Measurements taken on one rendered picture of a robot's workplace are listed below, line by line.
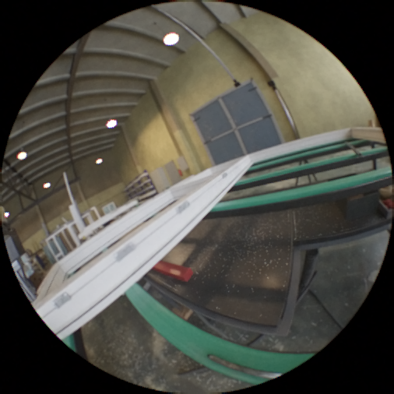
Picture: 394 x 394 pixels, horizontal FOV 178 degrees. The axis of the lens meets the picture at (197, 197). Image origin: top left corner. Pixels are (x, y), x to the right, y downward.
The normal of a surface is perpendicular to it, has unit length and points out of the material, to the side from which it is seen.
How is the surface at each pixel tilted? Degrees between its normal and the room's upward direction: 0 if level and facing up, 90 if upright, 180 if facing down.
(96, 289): 90
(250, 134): 90
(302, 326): 0
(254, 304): 0
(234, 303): 0
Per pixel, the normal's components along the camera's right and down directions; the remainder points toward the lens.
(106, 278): 0.74, -0.17
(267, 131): -0.55, 0.42
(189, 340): -0.40, -0.89
